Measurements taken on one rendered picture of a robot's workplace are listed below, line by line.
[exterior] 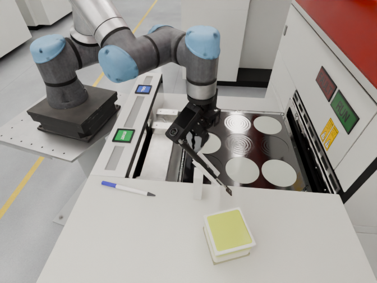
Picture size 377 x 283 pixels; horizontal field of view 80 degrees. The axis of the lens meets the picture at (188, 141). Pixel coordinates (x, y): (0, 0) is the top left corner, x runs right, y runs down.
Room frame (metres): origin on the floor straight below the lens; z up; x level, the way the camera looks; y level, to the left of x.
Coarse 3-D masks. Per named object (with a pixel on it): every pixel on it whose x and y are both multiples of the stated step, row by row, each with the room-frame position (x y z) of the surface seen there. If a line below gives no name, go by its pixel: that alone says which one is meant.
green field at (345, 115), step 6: (336, 96) 0.49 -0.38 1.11; (336, 102) 0.48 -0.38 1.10; (342, 102) 0.46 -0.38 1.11; (336, 108) 0.47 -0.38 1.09; (342, 108) 0.45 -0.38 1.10; (348, 108) 0.43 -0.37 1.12; (342, 114) 0.43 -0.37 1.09; (348, 114) 0.42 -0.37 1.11; (342, 120) 0.42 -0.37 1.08; (348, 120) 0.40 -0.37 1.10; (354, 120) 0.39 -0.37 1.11; (348, 126) 0.39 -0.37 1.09
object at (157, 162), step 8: (160, 120) 0.67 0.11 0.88; (168, 120) 0.67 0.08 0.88; (152, 136) 0.58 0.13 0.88; (160, 136) 0.58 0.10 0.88; (152, 144) 0.54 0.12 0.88; (160, 144) 0.54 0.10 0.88; (168, 144) 0.54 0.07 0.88; (152, 152) 0.50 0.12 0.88; (160, 152) 0.50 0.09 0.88; (168, 152) 0.50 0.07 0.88; (152, 160) 0.47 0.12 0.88; (160, 160) 0.47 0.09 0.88; (168, 160) 0.47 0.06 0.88; (144, 168) 0.44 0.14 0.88; (152, 168) 0.44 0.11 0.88; (160, 168) 0.44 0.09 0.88; (168, 168) 0.45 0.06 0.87; (144, 176) 0.41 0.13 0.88; (152, 176) 0.41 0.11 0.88; (160, 176) 0.41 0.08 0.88
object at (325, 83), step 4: (320, 72) 0.62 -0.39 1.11; (324, 72) 0.59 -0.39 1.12; (320, 76) 0.61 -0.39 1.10; (324, 76) 0.59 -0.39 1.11; (316, 80) 0.62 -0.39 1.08; (320, 80) 0.60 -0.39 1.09; (324, 80) 0.58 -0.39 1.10; (328, 80) 0.56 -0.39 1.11; (320, 84) 0.59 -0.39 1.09; (324, 84) 0.57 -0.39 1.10; (328, 84) 0.55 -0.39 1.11; (332, 84) 0.53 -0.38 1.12; (324, 88) 0.56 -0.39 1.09; (328, 88) 0.54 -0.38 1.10; (332, 88) 0.52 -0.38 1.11; (324, 92) 0.55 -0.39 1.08; (328, 92) 0.53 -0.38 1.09; (332, 92) 0.51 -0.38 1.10; (328, 96) 0.52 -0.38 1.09
